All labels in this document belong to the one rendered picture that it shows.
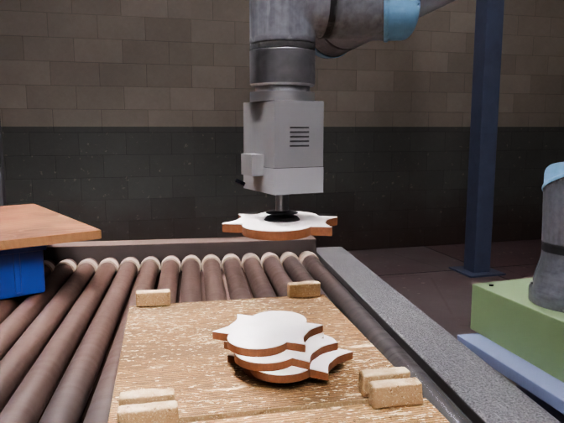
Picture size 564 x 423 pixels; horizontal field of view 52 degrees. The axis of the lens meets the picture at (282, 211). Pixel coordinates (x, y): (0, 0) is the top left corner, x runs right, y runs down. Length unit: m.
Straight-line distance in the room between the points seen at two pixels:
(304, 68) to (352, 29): 0.07
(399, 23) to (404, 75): 5.32
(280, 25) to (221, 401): 0.42
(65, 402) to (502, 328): 0.70
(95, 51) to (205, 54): 0.95
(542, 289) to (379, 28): 0.51
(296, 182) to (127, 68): 4.77
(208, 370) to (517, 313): 0.52
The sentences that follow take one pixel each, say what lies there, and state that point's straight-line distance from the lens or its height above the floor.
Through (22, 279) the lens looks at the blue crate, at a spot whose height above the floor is 0.95.
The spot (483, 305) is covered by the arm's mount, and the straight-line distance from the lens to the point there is 1.10.
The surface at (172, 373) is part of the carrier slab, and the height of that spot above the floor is 0.94.
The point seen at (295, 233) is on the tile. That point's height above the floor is 1.13.
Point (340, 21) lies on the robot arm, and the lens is 0.67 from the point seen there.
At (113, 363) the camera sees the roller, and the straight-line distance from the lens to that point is 0.85.
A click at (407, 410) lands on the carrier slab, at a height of 0.94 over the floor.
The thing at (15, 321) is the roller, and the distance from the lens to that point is 1.08.
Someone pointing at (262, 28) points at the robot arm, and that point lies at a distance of 0.65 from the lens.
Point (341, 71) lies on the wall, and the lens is 5.74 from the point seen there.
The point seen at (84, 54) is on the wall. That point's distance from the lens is 5.39.
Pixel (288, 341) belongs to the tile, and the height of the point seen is 0.98.
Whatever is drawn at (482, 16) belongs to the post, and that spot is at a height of 2.13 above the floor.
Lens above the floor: 1.24
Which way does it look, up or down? 8 degrees down
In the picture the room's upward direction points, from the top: straight up
